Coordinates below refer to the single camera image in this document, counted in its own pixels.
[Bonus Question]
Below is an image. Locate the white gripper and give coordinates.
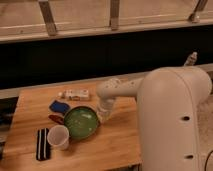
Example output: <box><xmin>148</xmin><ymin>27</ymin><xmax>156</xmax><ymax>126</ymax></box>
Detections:
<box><xmin>97</xmin><ymin>99</ymin><xmax>115</xmax><ymax>122</ymax></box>

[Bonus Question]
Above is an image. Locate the green ceramic bowl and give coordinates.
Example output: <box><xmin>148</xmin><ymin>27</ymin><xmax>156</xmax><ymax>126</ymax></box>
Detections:
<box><xmin>63</xmin><ymin>106</ymin><xmax>99</xmax><ymax>140</ymax></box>

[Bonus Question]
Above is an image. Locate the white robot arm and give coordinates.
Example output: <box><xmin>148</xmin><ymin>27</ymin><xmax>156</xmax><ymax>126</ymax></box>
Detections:
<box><xmin>96</xmin><ymin>53</ymin><xmax>212</xmax><ymax>171</ymax></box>

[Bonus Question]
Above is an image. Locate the white toothpaste box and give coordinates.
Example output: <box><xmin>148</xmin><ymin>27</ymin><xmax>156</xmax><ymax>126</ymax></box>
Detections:
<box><xmin>58</xmin><ymin>89</ymin><xmax>90</xmax><ymax>101</ymax></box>

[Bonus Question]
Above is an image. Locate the blue sponge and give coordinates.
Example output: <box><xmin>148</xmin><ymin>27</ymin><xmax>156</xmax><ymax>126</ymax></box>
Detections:
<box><xmin>49</xmin><ymin>100</ymin><xmax>70</xmax><ymax>115</ymax></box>

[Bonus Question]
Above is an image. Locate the white plastic cup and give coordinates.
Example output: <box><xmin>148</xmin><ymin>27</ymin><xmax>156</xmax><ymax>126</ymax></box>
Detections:
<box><xmin>47</xmin><ymin>125</ymin><xmax>69</xmax><ymax>150</ymax></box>

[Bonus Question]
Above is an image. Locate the metal railing post right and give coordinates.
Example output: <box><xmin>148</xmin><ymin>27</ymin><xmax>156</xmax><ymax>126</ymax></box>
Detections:
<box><xmin>188</xmin><ymin>0</ymin><xmax>208</xmax><ymax>23</ymax></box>

